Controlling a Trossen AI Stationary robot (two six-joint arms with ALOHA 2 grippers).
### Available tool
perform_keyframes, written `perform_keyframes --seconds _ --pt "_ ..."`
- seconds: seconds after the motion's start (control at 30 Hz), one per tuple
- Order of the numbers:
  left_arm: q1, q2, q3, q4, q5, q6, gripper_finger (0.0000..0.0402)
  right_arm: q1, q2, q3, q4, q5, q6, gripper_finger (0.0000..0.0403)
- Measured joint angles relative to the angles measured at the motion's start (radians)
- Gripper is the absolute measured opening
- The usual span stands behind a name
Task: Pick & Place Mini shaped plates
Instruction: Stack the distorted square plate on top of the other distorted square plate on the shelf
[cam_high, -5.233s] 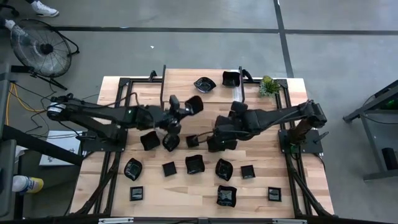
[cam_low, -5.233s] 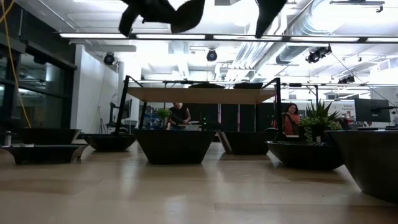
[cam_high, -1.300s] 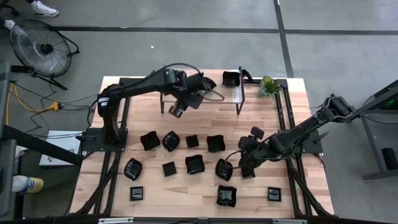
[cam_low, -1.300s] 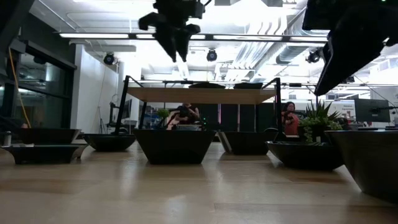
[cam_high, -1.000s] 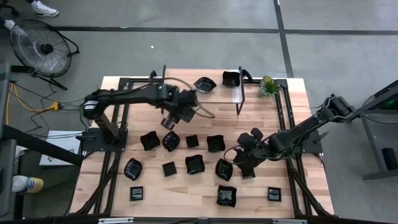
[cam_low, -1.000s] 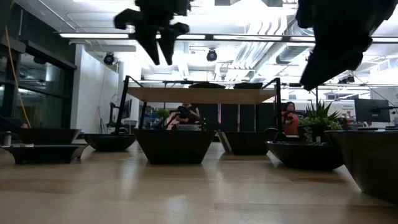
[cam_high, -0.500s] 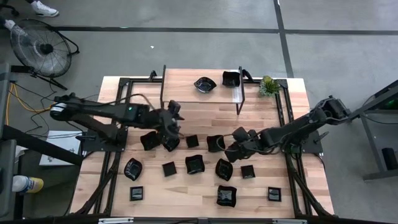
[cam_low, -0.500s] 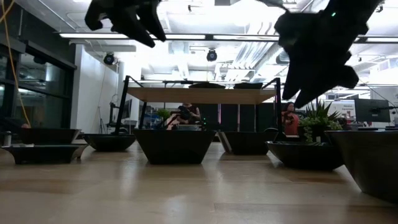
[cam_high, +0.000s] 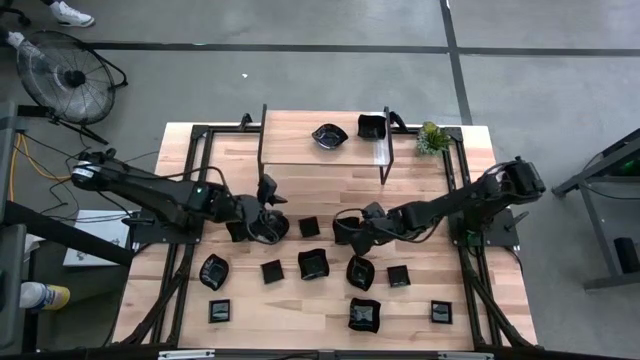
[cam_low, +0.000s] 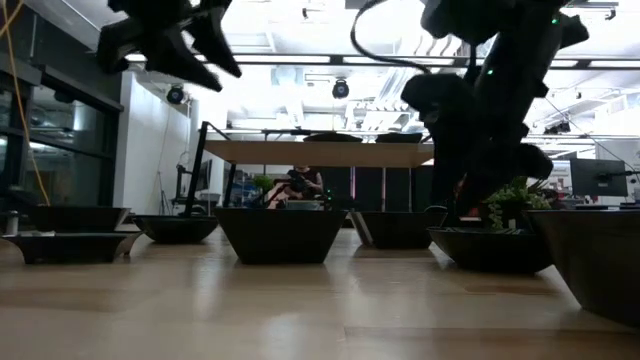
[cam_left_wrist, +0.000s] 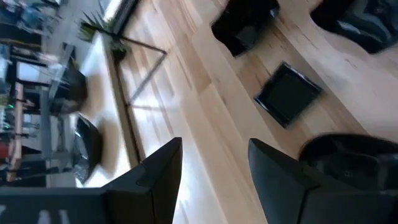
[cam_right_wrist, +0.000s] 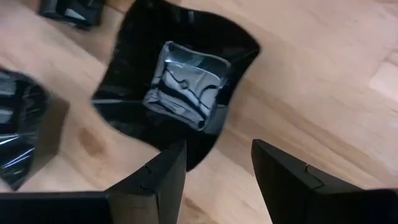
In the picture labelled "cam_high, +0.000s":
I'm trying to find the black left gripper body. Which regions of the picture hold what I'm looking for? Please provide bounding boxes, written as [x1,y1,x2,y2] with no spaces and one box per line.
[242,173,280,227]

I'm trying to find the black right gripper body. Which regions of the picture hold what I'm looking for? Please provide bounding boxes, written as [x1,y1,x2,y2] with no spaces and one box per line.
[349,200,404,257]

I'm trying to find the black leaf shaped plate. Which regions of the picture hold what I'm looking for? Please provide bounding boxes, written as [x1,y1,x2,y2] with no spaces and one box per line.
[252,209,291,246]
[311,122,350,151]
[198,253,230,292]
[345,254,376,292]

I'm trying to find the black wavy square plate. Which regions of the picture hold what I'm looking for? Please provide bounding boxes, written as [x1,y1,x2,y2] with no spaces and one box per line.
[331,216,362,247]
[347,296,382,334]
[297,247,331,281]
[225,221,253,244]
[356,113,388,141]

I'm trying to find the small black square plate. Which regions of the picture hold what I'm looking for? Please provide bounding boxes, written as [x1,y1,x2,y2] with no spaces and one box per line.
[260,259,286,286]
[430,299,454,325]
[386,264,412,289]
[298,216,321,239]
[208,298,232,325]

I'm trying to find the wooden shelf riser black legs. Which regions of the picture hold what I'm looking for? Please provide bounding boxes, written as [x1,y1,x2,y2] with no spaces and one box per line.
[256,103,396,186]

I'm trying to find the small green potted plant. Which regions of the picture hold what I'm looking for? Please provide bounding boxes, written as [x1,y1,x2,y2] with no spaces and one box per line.
[415,120,451,156]

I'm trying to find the white cardboard box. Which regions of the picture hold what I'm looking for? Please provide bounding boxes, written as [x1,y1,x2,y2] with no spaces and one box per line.
[62,209,134,269]

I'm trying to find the black diagonal beam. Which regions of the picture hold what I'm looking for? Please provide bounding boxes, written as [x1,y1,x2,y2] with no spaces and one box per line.
[0,199,137,269]

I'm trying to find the black floor fan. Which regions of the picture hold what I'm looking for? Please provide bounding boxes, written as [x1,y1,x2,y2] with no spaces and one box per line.
[14,29,129,146]

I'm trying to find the black box device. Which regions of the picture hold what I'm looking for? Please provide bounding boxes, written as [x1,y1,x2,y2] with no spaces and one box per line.
[613,236,640,275]

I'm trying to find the person's shoe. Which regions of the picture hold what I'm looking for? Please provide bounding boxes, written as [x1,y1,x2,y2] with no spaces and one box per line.
[48,0,96,29]
[5,30,32,49]

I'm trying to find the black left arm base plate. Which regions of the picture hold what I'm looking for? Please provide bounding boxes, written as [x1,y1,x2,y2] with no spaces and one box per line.
[128,209,206,246]

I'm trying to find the black aluminium table frame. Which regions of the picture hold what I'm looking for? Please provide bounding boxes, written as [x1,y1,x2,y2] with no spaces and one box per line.
[113,112,537,351]

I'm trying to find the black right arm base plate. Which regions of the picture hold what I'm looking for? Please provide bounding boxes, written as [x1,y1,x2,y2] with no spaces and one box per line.
[449,207,530,249]

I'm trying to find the black floor cable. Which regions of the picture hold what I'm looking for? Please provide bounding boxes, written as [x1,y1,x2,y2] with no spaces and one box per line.
[19,132,166,224]

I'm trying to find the silver metal bracket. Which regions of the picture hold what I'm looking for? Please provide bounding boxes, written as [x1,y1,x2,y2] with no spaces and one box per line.
[437,351,495,360]
[157,349,216,360]

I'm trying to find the yellow power cable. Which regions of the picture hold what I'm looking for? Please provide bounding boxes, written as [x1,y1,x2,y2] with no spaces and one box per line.
[7,132,74,204]

